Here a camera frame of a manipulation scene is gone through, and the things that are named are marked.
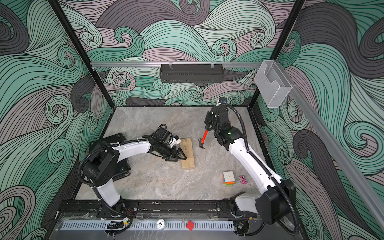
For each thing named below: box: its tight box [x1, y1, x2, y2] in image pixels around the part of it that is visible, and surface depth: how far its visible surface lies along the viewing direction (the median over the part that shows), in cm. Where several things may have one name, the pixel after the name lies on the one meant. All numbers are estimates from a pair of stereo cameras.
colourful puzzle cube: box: [222, 171, 236, 185], surface depth 81 cm
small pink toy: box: [237, 175, 248, 184], surface depth 83 cm
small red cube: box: [186, 220, 195, 232], surface depth 70 cm
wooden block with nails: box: [180, 138, 195, 170], surface depth 89 cm
